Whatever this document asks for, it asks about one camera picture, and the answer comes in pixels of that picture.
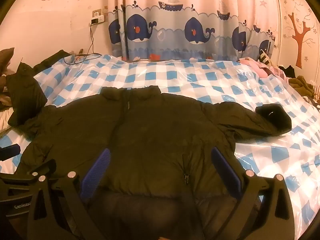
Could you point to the striped cloth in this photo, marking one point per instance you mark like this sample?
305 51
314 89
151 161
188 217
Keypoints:
264 57

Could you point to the white wall charger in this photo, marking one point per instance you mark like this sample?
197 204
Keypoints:
97 20

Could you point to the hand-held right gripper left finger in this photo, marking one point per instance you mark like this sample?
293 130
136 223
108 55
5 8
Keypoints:
96 171

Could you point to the small black clothing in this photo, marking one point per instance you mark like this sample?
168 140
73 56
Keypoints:
286 70

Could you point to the black puffer jacket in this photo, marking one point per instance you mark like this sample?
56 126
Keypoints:
150 130

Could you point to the blue white checked quilt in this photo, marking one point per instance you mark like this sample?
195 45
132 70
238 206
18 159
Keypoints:
175 80

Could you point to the tree wall sticker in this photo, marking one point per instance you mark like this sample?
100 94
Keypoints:
299 40

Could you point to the brown pink jacket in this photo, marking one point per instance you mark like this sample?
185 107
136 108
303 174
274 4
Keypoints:
6 55

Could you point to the pink clothing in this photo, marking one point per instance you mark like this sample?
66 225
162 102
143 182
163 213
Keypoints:
252 66

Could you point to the olive clothing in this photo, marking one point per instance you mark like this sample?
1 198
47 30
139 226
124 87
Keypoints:
301 85

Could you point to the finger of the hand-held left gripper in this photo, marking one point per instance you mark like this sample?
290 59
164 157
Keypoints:
8 152

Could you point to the whale print curtain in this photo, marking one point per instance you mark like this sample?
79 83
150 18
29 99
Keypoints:
175 17

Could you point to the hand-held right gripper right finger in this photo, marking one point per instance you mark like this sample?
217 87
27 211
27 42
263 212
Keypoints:
226 171

